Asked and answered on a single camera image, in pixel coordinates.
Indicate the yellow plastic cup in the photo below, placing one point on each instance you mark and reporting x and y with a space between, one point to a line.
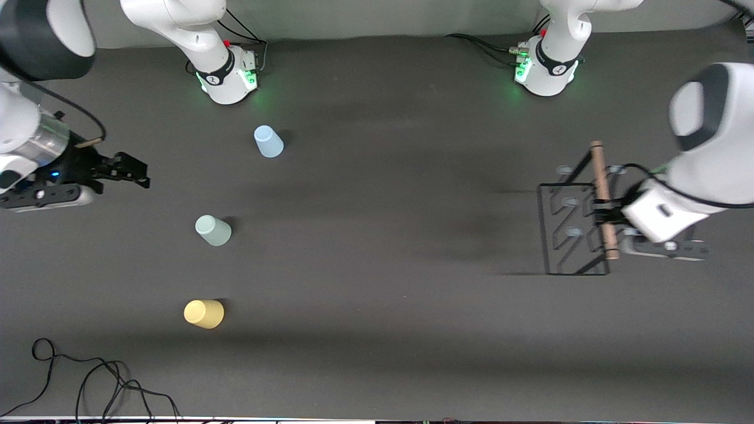
203 314

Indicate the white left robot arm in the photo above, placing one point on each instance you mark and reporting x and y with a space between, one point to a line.
559 53

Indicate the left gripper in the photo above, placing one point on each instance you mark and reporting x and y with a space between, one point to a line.
603 212

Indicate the light blue plastic cup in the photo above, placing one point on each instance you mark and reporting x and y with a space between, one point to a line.
268 142

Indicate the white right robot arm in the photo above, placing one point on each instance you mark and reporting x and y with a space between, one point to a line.
206 35

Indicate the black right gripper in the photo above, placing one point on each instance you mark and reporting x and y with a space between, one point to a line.
80 164

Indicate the pale green plastic cup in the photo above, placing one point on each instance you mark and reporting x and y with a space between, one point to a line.
213 231

